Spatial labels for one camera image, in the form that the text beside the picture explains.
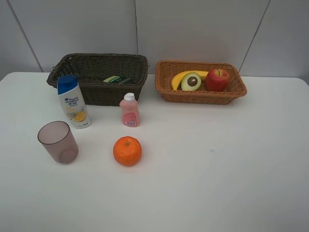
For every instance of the orange mandarin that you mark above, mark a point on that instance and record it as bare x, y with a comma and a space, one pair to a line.
127, 151

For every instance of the pink lotion bottle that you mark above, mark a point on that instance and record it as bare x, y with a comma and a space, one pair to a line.
130, 112

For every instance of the translucent purple plastic cup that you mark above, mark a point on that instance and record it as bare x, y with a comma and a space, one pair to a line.
56, 137

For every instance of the black bottle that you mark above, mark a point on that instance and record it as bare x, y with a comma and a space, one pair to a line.
122, 80

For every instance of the avocado half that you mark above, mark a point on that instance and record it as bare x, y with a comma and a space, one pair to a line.
191, 82

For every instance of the white blue shampoo bottle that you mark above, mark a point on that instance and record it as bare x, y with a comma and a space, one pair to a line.
72, 101

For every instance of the red apple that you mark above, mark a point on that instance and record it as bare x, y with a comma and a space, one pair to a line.
217, 80

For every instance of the yellow banana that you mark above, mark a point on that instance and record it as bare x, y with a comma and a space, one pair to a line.
176, 81

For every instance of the dark brown wicker basket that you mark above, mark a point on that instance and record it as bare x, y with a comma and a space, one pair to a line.
91, 69

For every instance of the tan wicker basket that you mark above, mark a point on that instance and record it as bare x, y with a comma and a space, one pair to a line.
167, 69

